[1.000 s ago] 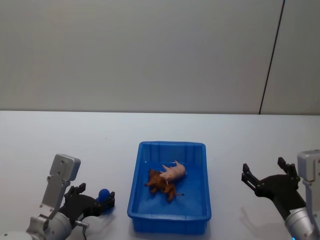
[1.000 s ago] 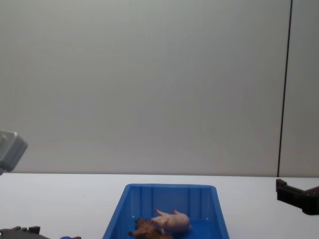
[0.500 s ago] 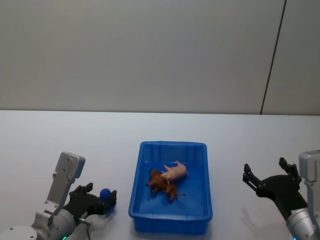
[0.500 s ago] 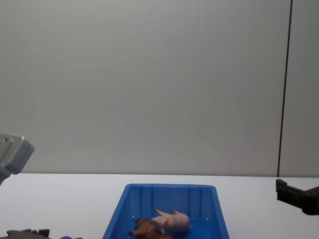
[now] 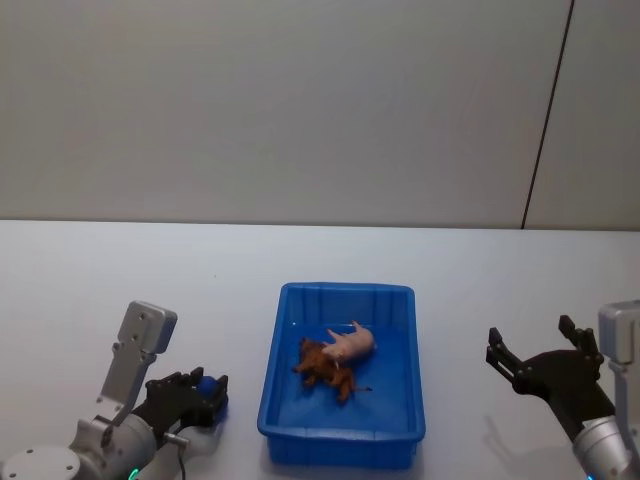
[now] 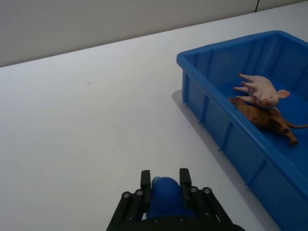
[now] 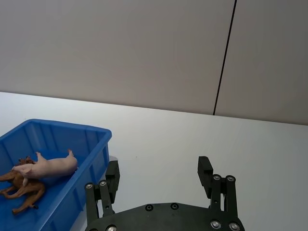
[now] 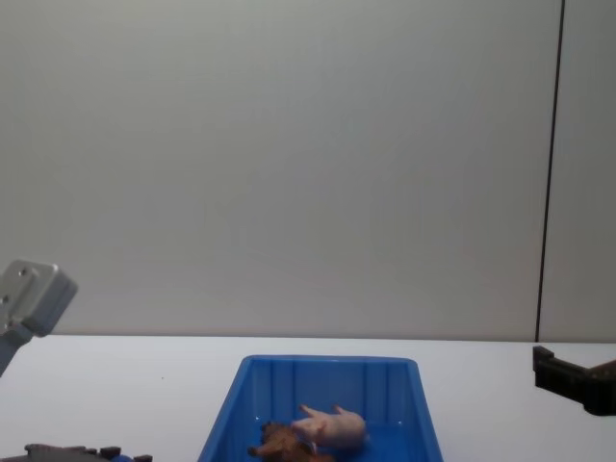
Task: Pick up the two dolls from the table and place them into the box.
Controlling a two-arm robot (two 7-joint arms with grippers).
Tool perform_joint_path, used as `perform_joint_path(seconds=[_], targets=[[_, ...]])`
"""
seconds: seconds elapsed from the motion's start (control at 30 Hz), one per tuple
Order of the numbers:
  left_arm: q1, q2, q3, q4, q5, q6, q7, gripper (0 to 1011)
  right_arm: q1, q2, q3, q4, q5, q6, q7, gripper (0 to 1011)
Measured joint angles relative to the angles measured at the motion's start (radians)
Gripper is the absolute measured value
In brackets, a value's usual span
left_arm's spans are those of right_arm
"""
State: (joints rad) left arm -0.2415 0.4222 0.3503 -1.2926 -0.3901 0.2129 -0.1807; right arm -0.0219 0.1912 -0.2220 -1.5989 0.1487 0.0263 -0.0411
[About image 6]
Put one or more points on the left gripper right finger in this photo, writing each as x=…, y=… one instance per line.
x=186, y=190

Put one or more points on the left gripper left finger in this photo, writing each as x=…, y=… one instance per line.
x=145, y=192

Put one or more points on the blue toy figure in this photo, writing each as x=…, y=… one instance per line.
x=166, y=195

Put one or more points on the pink toy pig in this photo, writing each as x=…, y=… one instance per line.
x=261, y=91

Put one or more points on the blue plastic bin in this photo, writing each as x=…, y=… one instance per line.
x=216, y=115

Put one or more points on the brown toy animal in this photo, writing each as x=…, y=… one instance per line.
x=262, y=119

